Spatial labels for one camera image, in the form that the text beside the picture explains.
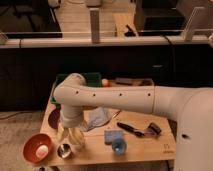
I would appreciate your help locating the light blue cloth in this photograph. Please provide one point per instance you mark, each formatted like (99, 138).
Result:
(97, 118)

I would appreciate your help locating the wooden table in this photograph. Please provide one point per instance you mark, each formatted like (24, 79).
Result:
(133, 150)

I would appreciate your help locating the blue paper cup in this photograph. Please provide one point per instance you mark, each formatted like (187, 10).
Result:
(119, 146)

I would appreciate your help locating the orange ball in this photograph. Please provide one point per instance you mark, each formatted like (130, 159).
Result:
(105, 83)

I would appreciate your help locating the white egg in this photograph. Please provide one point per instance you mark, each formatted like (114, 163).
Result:
(42, 151)

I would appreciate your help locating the black brush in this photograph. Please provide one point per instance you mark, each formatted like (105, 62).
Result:
(130, 129)

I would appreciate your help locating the brown rectangular tray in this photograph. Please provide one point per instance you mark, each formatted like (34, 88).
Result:
(131, 82)

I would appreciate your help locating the small metal cup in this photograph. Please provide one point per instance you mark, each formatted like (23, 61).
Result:
(64, 151)

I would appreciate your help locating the small black box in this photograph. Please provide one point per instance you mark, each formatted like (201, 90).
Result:
(154, 129)

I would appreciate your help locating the red bowl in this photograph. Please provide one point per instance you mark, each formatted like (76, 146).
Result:
(30, 147)

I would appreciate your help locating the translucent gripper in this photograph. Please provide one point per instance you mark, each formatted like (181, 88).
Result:
(74, 136)

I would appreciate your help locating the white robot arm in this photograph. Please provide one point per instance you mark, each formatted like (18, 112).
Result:
(191, 108)

